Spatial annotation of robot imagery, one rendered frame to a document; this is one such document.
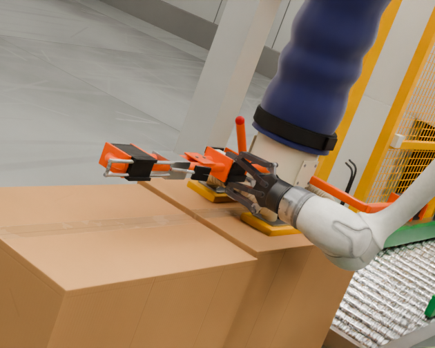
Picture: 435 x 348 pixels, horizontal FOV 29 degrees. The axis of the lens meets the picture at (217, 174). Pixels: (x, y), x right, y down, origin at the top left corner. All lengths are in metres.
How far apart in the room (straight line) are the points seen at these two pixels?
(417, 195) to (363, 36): 0.44
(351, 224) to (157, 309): 0.45
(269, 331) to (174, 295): 0.54
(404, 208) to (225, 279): 0.45
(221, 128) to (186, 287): 2.03
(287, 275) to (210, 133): 1.63
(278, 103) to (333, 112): 0.14
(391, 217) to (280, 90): 0.44
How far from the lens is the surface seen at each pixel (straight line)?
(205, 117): 3.66
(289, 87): 2.11
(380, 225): 1.96
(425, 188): 1.90
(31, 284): 1.51
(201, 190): 2.17
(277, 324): 2.21
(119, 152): 1.71
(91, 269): 1.55
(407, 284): 3.61
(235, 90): 3.65
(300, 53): 2.11
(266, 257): 1.96
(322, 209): 1.82
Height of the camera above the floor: 1.57
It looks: 15 degrees down
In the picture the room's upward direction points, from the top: 21 degrees clockwise
